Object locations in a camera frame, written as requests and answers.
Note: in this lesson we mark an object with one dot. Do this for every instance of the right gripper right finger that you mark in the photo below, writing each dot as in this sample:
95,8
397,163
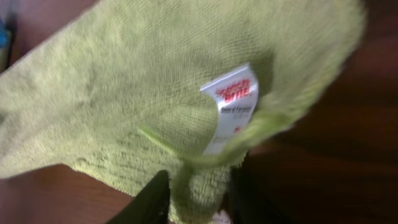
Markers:
249,203

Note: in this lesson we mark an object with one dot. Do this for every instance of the green microfiber cloth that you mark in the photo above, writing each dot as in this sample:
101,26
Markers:
134,87

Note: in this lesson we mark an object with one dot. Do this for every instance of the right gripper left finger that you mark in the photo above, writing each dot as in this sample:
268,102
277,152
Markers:
150,205

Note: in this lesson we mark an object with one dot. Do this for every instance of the folded green cloth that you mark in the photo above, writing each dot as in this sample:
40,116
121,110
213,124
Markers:
4,58

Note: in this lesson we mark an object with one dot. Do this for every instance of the folded blue cloth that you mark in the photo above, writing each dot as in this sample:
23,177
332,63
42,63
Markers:
4,36

